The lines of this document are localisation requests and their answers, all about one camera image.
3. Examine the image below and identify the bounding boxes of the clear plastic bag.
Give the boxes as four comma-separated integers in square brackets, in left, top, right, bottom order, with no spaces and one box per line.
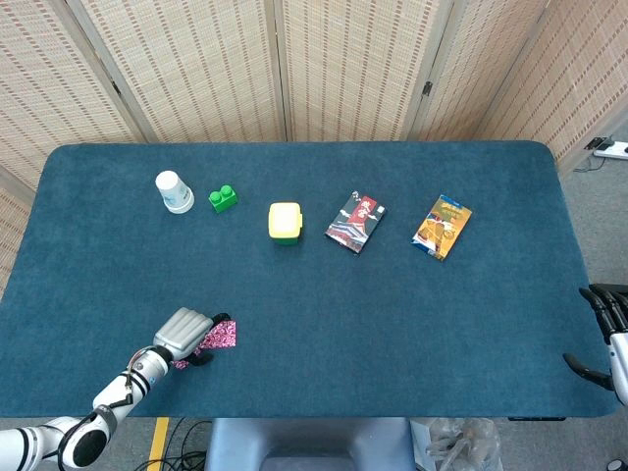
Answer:
[409,417,504,471]

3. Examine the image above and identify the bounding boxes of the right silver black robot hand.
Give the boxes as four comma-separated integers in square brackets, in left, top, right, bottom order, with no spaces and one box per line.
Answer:
[562,287,628,406]

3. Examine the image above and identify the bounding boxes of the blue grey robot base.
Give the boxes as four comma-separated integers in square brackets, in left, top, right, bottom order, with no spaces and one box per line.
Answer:
[203,417,416,471]

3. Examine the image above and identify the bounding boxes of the black floor cables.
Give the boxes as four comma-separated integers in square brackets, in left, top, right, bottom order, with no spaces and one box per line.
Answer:
[132,417,213,471]

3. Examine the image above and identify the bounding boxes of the black red printed box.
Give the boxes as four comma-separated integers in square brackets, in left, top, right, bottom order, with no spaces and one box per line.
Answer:
[324,190,388,256]

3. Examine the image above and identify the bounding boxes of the upside-down white paper cups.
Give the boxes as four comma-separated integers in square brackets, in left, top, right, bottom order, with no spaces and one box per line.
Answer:
[154,170,196,215]

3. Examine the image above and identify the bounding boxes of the green toy building brick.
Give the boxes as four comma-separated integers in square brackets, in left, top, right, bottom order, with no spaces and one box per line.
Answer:
[208,183,240,215]

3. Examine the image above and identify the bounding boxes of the yellow blue snack box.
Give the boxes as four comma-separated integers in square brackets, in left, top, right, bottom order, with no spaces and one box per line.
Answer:
[411,193,474,262]

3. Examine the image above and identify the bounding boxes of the grey power cable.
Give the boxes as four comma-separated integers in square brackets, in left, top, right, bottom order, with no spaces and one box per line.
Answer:
[572,155,605,174]

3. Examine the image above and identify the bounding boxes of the woven folding screen panel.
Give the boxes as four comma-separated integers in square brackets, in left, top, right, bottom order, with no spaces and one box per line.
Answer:
[66,0,288,144]
[273,0,455,143]
[0,164,36,300]
[0,0,148,190]
[409,0,558,143]
[470,0,628,174]

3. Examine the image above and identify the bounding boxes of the green container with yellow lid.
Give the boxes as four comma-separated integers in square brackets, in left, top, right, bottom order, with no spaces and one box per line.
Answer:
[267,201,304,246]

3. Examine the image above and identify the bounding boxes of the yellow floor tape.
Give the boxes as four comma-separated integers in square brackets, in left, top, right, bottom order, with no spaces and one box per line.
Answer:
[146,417,171,471]

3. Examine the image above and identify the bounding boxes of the white power strip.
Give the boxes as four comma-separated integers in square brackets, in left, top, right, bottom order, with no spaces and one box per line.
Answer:
[593,140,628,162]

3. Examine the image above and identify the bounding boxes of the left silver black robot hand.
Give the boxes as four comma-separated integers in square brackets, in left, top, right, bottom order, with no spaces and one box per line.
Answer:
[152,307,232,367]

